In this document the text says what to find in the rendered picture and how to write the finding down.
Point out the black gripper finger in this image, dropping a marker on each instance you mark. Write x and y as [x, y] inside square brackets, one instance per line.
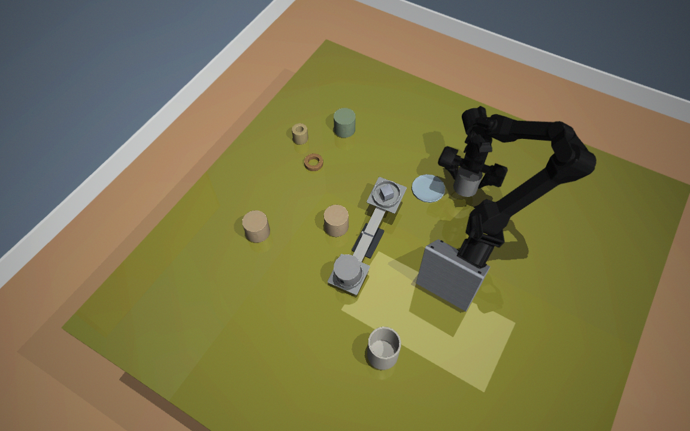
[484, 182]
[453, 172]

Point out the brown ring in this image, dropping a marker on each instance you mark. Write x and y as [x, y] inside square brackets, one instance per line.
[315, 167]

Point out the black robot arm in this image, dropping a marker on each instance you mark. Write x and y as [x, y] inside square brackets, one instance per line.
[571, 161]

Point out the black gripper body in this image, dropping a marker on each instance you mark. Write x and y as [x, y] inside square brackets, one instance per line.
[494, 174]

